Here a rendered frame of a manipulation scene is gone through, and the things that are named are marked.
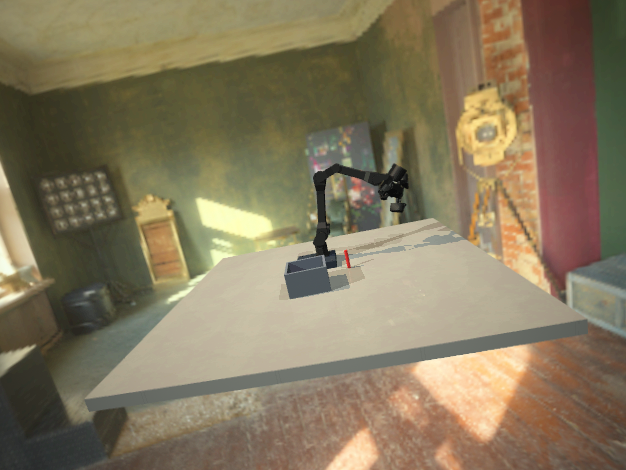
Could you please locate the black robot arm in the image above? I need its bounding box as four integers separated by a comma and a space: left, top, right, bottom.
313, 163, 407, 257

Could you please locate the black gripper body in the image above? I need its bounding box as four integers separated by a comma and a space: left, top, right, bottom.
387, 173, 408, 212

